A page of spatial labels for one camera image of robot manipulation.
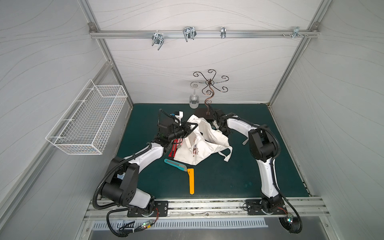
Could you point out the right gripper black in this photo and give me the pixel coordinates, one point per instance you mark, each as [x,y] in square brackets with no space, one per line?
[218,119]

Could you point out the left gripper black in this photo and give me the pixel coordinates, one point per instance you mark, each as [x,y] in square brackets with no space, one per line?
[182,133]

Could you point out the white cloth tote pouch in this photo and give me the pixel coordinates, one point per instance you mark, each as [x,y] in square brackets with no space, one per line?
[202,143]

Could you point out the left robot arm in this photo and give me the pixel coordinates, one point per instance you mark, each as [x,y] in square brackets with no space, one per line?
[119,186]

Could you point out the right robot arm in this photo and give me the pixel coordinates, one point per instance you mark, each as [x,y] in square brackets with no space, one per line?
[264,148]

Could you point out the teal utility knife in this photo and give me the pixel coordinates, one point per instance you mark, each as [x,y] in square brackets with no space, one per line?
[177,165]

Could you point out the orange utility knife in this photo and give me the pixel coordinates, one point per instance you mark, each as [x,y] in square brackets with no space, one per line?
[191,174]

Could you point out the clear wine glass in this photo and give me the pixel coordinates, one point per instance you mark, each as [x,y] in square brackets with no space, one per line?
[194,99]

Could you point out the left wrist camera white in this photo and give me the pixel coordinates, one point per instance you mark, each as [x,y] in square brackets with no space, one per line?
[179,115]

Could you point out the copper wire glass stand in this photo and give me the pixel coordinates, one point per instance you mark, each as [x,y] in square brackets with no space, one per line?
[209,91]

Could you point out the white wire basket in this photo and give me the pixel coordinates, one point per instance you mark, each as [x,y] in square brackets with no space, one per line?
[85,127]

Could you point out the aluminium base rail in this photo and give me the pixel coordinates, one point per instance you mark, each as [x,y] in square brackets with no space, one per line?
[237,208]

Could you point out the aluminium top rail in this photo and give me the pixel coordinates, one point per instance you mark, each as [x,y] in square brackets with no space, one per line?
[159,37]

